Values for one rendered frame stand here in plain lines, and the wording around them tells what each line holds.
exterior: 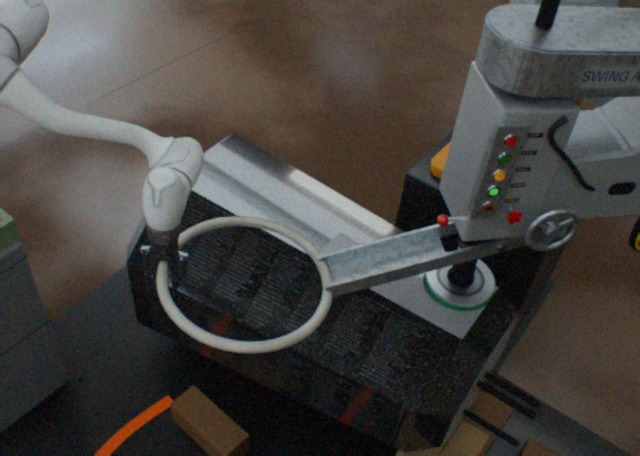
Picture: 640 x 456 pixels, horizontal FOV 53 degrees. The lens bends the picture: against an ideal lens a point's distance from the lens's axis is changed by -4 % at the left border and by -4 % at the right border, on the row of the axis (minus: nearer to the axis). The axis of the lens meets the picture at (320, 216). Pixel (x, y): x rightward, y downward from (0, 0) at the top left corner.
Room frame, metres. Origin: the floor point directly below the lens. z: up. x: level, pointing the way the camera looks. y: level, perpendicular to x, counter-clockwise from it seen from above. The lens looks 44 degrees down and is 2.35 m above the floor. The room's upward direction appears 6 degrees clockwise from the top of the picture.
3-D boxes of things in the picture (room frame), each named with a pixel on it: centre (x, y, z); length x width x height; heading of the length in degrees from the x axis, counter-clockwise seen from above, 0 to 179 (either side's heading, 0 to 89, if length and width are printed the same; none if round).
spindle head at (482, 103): (1.38, -0.52, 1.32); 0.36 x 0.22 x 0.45; 104
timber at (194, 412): (1.19, 0.32, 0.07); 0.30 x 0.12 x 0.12; 53
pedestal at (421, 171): (2.06, -0.72, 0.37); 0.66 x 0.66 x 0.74; 57
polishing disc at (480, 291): (1.36, -0.44, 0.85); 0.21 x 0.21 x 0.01
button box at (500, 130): (1.23, -0.40, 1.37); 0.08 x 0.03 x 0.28; 104
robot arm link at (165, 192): (1.23, 0.40, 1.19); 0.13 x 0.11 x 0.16; 175
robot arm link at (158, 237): (1.22, 0.41, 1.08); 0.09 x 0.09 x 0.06
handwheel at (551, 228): (1.27, -0.59, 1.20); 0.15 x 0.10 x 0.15; 104
